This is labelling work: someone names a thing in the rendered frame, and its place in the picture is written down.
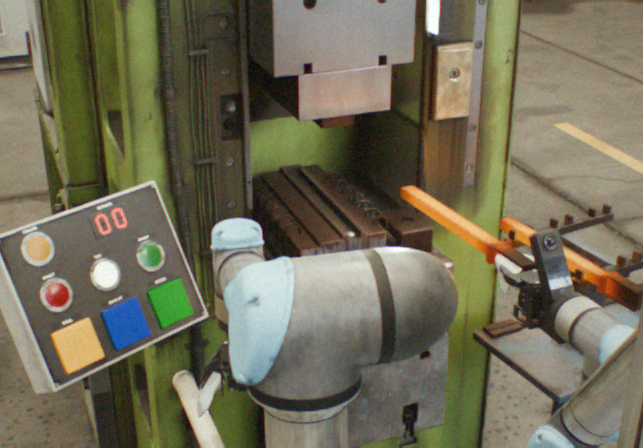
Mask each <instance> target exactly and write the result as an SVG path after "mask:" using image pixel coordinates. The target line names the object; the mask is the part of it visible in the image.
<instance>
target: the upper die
mask: <svg viewBox="0 0 643 448"><path fill-rule="evenodd" d="M247 66H248V76H249V77H250V78H251V79H253V80H254V81H255V82H256V83H257V84H258V85H260V86H261V87H262V88H263V90H264V91H265V92H267V93H268V94H269V95H271V96H272V97H273V98H274V99H275V100H276V101H277V102H278V103H279V105H282V106H283V107H284V108H285V109H286V110H287V111H288V112H289V113H290V114H292V115H293V116H295V117H296V119H297V120H298V121H309V120H317V119H325V117H333V116H342V115H349V114H358V113H367V112H374V111H383V110H389V109H390V79H391V65H385V64H383V63H382V62H380V61H379V66H373V67H363V68H354V69H344V70H334V71H325V72H316V73H311V72H310V71H309V70H306V69H305V68H304V73H303V74H297V76H287V77H277V78H275V77H273V76H272V75H271V73H269V72H268V71H267V70H265V69H264V68H262V67H261V66H260V65H259V64H258V63H256V62H255V61H254V60H253V58H252V57H249V56H248V55H247Z"/></svg>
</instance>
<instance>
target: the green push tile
mask: <svg viewBox="0 0 643 448"><path fill-rule="evenodd" d="M146 294H147V297H148V299H149V303H150V305H151V308H153V310H154V313H155V315H156V319H157V321H158V323H159V326H160V328H161V329H162V328H165V327H168V326H170V325H172V324H174V323H176V322H178V321H181V320H184V319H186V318H188V317H190V316H192V314H193V313H194V312H193V310H192V307H191V305H190V302H189V299H188V296H187V294H186V291H185V289H184V285H183V283H181V280H180V278H175V279H173V280H171V281H167V282H165V283H163V284H161V285H158V286H156V288H154V289H151V290H148V291H146Z"/></svg>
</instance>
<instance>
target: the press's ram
mask: <svg viewBox="0 0 643 448"><path fill-rule="evenodd" d="M245 7H246V36H247V55H248V56H249V57H252V58H253V60H254V61H255V62H256V63H258V64H259V65H260V66H261V67H262V68H264V69H265V70H267V71H268V72H269V73H271V75H272V76H273V77H275V78H277V77H287V76H297V74H303V73H304V68H305V69H306V70H309V71H310V72H311V73H316V72H325V71H334V70H344V69H354V68H363V67H373V66H379V61H380V62H382V63H383V64H385V65H393V64H402V63H412V62H413V57H414V32H415V7H416V0H245Z"/></svg>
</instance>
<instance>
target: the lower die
mask: <svg viewBox="0 0 643 448"><path fill-rule="evenodd" d="M297 167H299V168H300V169H301V170H302V171H303V172H304V173H305V174H306V176H307V177H309V178H310V179H311V180H312V181H313V182H314V183H315V184H316V185H317V186H318V187H319V188H320V191H321V192H323V193H324V194H325V195H326V196H327V197H328V198H329V199H330V200H331V201H332V202H333V204H334V205H335V206H337V207H338V208H339V209H340V210H341V211H342V212H343V213H344V214H345V215H346V216H347V218H348V219H350V220H351V221H352V222H353V223H354V224H355V225H356V226H357V227H358V228H359V229H360V231H361V232H362V233H361V238H358V239H352V240H348V239H347V234H346V233H345V232H344V231H343V229H342V228H341V227H340V226H339V225H338V224H337V223H335V222H334V221H333V220H332V218H331V216H330V215H329V214H328V213H327V212H326V211H325V210H324V209H323V208H321V207H320V206H319V205H318V204H317V202H316V200H315V199H314V198H313V197H312V196H311V195H310V194H309V193H307V192H306V191H305V190H304V188H303V187H302V186H301V185H300V184H299V182H298V181H297V180H296V179H294V178H293V177H292V176H291V174H290V173H289V172H288V171H287V170H286V169H289V168H297ZM327 177H328V174H327V173H326V172H325V171H324V170H323V169H321V168H320V167H319V166H318V165H311V166H303V167H302V166H301V165H300V164H298V165H290V166H283V167H279V170H278V171H271V172H264V173H260V178H259V179H260V180H261V181H262V184H263V185H265V186H266V187H268V188H269V192H271V193H272V194H273V195H274V199H277V200H278V201H279V202H280V207H284V208H285V209H286V210H287V214H289V215H291V217H292V218H293V220H294V223H298V224H299V225H300V226H301V234H298V227H297V226H294V225H293V226H290V227H289V228H288V231H287V248H288V252H289V254H288V255H289V256H290V259H293V257H302V256H312V255H320V254H330V253H339V252H348V251H357V250H367V249H373V248H384V247H386V231H385V229H384V228H383V227H382V226H381V225H380V224H379V223H378V222H376V221H375V225H372V221H373V220H374V219H373V218H372V217H371V215H370V214H367V217H364V214H365V212H366V211H365V210H364V209H362V208H361V207H360V206H359V208H358V209H356V205H357V202H356V201H355V200H354V199H353V198H352V199H351V201H348V197H350V195H348V194H347V193H346V192H345V191H344V193H343V194H341V191H342V187H341V186H340V185H339V184H337V187H333V184H334V181H333V180H332V179H331V178H330V179H329V181H327ZM264 192H265V188H264V187H259V188H257V191H256V210H257V214H258V217H259V197H260V195H261V194H262V193H264ZM270 199H272V196H271V195H269V194H268V195H264V196H263V197H262V199H261V206H262V219H263V223H264V225H265V211H264V207H265V204H266V201H268V200H270ZM276 207H278V205H277V202H275V201H274V202H270V204H269V206H268V225H269V229H270V232H271V233H272V226H271V213H272V211H273V209H275V208H276ZM282 215H285V212H284V210H282V209H279V210H276V211H275V213H274V234H275V238H276V240H277V241H278V234H277V222H278V219H279V218H280V217H282ZM290 223H291V220H290V219H289V218H284V219H283V220H282V221H280V242H282V247H283V249H284V250H285V233H284V232H285V227H286V226H287V225H288V224H290Z"/></svg>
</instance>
